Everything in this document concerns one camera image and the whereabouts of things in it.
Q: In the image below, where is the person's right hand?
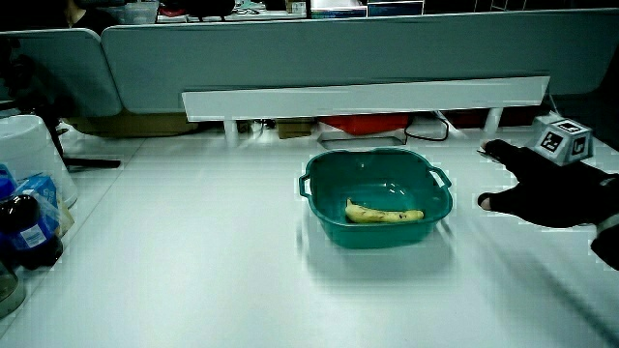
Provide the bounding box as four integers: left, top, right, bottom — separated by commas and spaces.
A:
477, 113, 619, 230

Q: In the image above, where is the yellow banana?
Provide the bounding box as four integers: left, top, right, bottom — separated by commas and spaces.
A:
344, 197, 426, 224

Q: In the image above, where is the green plastic basin plate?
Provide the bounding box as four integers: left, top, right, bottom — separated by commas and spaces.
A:
298, 147, 455, 250

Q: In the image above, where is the person's right forearm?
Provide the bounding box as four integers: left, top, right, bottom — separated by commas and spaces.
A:
589, 215, 619, 272

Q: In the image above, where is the red flat object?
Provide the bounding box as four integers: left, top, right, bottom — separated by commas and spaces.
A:
317, 113, 412, 136

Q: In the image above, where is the white desk shelf riser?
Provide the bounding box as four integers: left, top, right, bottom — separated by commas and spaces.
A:
181, 75, 551, 148

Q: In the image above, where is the small brown box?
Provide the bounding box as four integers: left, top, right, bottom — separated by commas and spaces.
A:
275, 118, 315, 140

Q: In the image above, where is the wide grey desk partition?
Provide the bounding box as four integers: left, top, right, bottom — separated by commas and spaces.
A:
100, 8, 619, 115

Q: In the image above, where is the brown cardboard sheet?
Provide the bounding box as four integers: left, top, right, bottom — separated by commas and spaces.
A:
65, 109, 199, 139

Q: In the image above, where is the black flat stand base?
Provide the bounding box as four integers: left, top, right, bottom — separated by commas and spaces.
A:
61, 157, 122, 170

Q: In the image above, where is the narrow grey desk partition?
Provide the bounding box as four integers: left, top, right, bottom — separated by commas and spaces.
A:
0, 28, 123, 119

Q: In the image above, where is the blue tissue packet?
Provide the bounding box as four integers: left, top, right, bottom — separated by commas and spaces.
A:
14, 173, 75, 238

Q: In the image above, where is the white plastic bucket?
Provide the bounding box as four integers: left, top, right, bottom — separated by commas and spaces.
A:
0, 114, 79, 209

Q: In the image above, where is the dark soda bottle blue label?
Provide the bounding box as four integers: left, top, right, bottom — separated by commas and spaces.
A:
0, 177, 65, 271

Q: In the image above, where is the clear glass jar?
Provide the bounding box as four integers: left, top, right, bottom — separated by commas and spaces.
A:
0, 260, 27, 319

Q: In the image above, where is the black cable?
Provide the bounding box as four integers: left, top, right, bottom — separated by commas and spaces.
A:
402, 115, 451, 145

